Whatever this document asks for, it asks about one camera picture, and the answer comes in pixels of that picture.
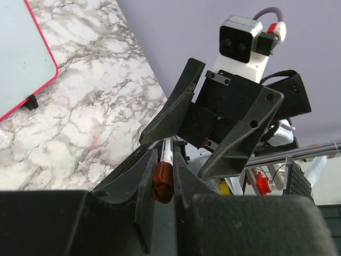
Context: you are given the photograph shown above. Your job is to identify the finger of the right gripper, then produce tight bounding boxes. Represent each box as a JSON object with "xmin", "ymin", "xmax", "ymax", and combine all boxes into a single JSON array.
[
  {"xmin": 198, "ymin": 87, "xmax": 285, "ymax": 181},
  {"xmin": 139, "ymin": 58, "xmax": 205, "ymax": 145}
]

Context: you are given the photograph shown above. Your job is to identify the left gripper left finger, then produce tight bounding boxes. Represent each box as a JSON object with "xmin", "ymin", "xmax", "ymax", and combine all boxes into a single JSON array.
[{"xmin": 1, "ymin": 149, "xmax": 158, "ymax": 255}]

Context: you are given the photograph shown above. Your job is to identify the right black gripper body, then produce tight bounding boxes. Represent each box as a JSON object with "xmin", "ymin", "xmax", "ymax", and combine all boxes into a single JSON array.
[{"xmin": 177, "ymin": 70, "xmax": 263, "ymax": 148}]

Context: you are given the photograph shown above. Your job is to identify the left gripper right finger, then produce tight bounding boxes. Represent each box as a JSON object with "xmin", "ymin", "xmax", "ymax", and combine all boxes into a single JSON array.
[{"xmin": 173, "ymin": 153, "xmax": 338, "ymax": 255}]

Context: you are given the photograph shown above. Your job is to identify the white marker pen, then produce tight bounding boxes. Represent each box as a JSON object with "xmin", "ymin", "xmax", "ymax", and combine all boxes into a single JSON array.
[{"xmin": 160, "ymin": 139, "xmax": 173, "ymax": 165}]

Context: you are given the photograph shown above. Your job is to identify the brown marker cap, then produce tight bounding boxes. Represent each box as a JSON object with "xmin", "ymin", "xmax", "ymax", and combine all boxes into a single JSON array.
[{"xmin": 152, "ymin": 162, "xmax": 174, "ymax": 204}]

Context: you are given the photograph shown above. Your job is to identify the pink framed whiteboard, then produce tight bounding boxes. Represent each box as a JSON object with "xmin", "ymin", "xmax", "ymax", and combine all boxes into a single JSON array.
[{"xmin": 1, "ymin": 0, "xmax": 58, "ymax": 120}]

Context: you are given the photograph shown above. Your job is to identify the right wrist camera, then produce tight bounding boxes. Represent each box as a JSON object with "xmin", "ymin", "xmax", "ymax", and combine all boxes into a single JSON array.
[{"xmin": 213, "ymin": 7, "xmax": 287, "ymax": 82}]

